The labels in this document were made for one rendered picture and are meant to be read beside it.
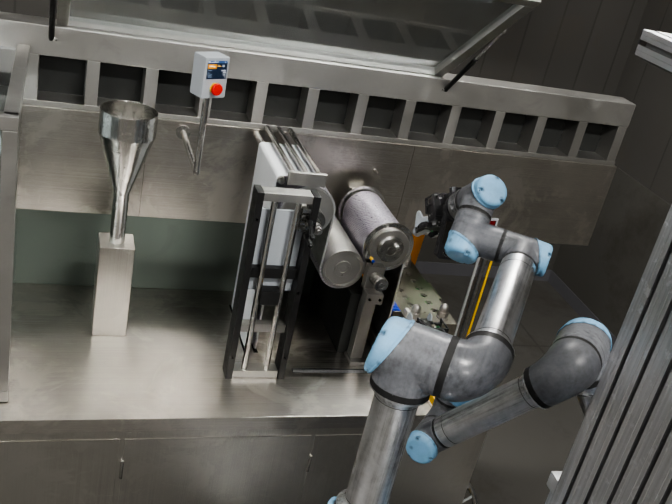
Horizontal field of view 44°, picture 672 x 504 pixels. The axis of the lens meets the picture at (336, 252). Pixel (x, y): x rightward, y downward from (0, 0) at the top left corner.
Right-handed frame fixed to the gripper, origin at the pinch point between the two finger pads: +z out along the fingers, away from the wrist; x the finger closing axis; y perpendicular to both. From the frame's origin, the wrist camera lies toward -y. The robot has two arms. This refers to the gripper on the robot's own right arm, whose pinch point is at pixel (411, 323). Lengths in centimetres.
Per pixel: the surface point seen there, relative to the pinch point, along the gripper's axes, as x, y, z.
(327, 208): 25.9, 26.2, 14.0
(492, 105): -32, 50, 46
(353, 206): 11.4, 19.4, 32.3
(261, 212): 47, 30, 0
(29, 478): 96, -39, -13
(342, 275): 17.7, 6.7, 13.2
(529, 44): -150, 37, 234
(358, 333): 10.8, -9.4, 8.8
